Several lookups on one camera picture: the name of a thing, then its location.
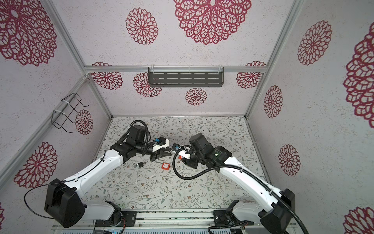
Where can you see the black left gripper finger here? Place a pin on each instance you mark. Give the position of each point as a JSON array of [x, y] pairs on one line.
[[168, 150], [162, 155]]

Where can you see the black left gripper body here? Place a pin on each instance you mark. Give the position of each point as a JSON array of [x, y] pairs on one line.
[[154, 155]]

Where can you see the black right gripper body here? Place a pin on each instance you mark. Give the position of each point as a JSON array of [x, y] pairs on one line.
[[193, 162]]

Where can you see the blue padlock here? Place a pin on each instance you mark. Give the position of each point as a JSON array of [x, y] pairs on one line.
[[177, 147]]

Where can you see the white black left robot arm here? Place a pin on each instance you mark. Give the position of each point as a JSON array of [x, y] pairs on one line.
[[63, 199]]

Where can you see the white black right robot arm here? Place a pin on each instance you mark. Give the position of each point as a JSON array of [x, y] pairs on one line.
[[275, 207]]

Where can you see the small black key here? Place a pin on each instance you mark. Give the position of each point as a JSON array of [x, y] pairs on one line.
[[139, 164]]

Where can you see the red padlock left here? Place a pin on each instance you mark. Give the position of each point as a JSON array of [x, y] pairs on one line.
[[165, 166]]

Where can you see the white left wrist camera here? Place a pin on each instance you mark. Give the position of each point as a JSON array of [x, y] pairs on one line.
[[160, 143]]

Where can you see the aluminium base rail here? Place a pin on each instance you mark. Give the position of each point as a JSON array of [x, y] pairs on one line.
[[172, 221]]

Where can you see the dark metal wall shelf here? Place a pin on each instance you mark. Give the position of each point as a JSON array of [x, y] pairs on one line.
[[186, 78]]

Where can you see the black wire wall basket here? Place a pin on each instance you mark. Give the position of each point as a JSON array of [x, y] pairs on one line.
[[70, 104]]

